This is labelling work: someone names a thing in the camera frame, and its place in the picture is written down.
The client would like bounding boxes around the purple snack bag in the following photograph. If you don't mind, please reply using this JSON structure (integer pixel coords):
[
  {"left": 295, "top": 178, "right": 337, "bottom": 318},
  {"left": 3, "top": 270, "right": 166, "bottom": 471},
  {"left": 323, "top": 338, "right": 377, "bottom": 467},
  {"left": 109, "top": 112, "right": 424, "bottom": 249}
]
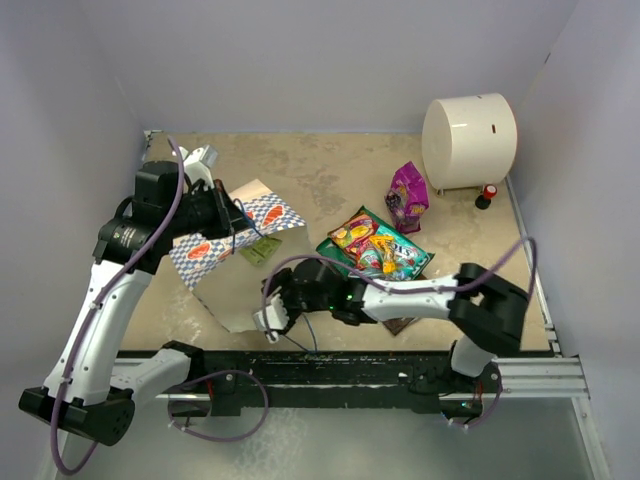
[{"left": 384, "top": 162, "right": 429, "bottom": 234}]

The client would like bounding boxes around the blue checkered paper bag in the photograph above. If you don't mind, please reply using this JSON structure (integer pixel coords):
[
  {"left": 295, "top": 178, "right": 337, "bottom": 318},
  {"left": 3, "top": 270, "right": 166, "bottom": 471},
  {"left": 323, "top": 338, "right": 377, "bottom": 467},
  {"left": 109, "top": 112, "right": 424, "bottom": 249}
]
[{"left": 170, "top": 179, "right": 312, "bottom": 334}]

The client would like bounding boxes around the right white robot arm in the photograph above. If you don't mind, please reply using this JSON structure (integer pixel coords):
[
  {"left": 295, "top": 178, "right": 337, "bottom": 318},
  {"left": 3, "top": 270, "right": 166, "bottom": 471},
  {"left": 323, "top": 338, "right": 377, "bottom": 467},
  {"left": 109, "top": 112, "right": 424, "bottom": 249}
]
[{"left": 253, "top": 254, "right": 533, "bottom": 391}]

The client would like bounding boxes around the red black button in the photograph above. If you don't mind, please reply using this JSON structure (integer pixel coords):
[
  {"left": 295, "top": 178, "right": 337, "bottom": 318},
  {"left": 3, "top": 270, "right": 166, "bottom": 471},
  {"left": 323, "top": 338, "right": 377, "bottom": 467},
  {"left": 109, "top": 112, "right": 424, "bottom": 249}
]
[{"left": 474, "top": 184, "right": 498, "bottom": 210}]

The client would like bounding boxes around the aluminium frame rail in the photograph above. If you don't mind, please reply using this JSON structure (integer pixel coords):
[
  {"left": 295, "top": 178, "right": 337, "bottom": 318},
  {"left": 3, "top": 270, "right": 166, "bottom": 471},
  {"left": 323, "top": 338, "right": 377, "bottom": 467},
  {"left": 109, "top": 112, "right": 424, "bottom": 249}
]
[{"left": 497, "top": 357, "right": 589, "bottom": 399}]

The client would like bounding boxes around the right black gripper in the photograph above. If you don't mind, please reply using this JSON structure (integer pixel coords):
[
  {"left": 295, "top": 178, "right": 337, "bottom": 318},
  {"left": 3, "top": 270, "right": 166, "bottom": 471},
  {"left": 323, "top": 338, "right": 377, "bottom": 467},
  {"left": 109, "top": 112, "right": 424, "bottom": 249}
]
[{"left": 263, "top": 267, "right": 334, "bottom": 334}]

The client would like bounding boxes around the colourful candy bag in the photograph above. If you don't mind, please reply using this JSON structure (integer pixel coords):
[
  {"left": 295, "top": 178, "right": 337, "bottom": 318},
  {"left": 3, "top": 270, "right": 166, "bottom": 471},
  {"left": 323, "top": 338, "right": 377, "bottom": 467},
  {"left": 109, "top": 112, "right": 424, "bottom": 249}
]
[{"left": 328, "top": 213, "right": 379, "bottom": 260}]

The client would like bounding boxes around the brown chocolate snack bag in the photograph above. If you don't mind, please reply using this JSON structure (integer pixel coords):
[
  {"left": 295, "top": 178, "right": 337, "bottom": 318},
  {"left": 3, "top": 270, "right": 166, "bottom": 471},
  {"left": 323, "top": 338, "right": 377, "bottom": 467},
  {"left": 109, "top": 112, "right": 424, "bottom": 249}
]
[{"left": 382, "top": 317, "right": 417, "bottom": 336}]

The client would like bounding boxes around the teal mint candy bag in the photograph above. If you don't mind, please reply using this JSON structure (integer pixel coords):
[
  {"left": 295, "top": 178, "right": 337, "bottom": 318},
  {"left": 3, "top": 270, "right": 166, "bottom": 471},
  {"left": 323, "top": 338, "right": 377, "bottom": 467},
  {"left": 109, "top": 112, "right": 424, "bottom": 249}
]
[{"left": 356, "top": 224, "right": 434, "bottom": 281}]

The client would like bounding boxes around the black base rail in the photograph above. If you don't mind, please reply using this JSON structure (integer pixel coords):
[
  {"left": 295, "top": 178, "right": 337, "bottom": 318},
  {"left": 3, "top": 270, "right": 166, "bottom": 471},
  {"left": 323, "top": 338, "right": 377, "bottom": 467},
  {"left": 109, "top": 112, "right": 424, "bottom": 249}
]
[{"left": 167, "top": 351, "right": 501, "bottom": 417}]

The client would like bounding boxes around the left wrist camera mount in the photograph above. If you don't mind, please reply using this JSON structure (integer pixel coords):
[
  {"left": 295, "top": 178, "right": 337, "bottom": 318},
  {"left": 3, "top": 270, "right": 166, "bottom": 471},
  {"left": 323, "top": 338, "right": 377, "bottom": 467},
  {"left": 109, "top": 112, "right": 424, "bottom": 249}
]
[{"left": 179, "top": 144, "right": 218, "bottom": 192}]

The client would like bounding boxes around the green snack pack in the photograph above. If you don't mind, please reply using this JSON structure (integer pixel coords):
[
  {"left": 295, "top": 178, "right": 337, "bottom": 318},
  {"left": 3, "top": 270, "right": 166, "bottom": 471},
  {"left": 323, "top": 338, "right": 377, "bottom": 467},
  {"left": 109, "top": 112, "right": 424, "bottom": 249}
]
[{"left": 240, "top": 236, "right": 282, "bottom": 267}]

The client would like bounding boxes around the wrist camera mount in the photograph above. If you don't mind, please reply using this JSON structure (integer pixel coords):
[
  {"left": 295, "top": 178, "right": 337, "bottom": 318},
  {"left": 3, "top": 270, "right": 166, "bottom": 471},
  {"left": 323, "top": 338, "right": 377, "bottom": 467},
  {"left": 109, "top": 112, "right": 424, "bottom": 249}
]
[
  {"left": 179, "top": 144, "right": 218, "bottom": 192},
  {"left": 252, "top": 294, "right": 292, "bottom": 344}
]

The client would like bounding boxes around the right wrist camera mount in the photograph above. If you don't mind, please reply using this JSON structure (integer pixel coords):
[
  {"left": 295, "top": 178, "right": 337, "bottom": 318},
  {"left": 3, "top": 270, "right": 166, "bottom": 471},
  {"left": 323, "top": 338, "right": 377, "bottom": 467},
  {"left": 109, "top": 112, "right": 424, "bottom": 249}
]
[{"left": 252, "top": 294, "right": 292, "bottom": 344}]

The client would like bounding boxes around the yellow M&M's packet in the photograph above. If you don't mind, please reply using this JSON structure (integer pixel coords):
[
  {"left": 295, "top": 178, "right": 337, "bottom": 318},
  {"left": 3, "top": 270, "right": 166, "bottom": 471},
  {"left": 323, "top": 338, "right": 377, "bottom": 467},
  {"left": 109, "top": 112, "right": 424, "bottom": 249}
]
[{"left": 370, "top": 235, "right": 397, "bottom": 275}]

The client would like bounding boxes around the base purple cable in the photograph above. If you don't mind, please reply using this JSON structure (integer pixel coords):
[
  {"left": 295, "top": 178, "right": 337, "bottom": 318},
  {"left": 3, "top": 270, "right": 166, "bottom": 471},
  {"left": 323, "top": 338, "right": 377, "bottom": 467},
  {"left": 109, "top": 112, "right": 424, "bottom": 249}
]
[
  {"left": 447, "top": 364, "right": 509, "bottom": 432},
  {"left": 167, "top": 368, "right": 271, "bottom": 444}
]

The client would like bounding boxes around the dark green snack bag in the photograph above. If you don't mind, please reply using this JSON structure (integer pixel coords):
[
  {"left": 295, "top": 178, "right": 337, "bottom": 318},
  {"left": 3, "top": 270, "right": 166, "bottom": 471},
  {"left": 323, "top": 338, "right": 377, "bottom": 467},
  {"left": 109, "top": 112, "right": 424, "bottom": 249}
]
[{"left": 316, "top": 206, "right": 382, "bottom": 267}]

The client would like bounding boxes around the white cylindrical container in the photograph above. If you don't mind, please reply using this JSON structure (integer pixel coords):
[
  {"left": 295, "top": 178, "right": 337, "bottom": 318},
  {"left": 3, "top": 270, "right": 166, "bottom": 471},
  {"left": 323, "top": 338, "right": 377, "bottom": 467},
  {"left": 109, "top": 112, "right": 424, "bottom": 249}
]
[{"left": 421, "top": 93, "right": 518, "bottom": 190}]

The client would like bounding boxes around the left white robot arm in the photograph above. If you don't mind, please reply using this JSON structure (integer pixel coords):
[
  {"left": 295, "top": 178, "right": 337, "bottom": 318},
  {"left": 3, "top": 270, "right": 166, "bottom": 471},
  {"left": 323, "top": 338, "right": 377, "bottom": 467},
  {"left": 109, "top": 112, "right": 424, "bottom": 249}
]
[{"left": 19, "top": 161, "right": 248, "bottom": 446}]

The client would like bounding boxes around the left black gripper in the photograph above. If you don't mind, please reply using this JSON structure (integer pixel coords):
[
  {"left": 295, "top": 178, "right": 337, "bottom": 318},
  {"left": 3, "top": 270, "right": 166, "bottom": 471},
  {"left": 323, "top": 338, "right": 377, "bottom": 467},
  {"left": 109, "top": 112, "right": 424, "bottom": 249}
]
[{"left": 166, "top": 179, "right": 255, "bottom": 241}]

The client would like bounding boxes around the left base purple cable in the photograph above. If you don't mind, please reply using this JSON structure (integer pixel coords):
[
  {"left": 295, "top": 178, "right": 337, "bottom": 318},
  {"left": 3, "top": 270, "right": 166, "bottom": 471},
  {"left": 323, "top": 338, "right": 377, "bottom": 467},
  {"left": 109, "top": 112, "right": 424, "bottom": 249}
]
[{"left": 167, "top": 368, "right": 271, "bottom": 444}]

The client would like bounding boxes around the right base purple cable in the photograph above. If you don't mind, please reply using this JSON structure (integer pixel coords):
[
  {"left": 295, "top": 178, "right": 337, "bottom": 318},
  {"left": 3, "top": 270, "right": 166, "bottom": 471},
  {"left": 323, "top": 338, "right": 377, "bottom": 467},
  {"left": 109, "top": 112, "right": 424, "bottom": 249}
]
[{"left": 447, "top": 364, "right": 509, "bottom": 432}]

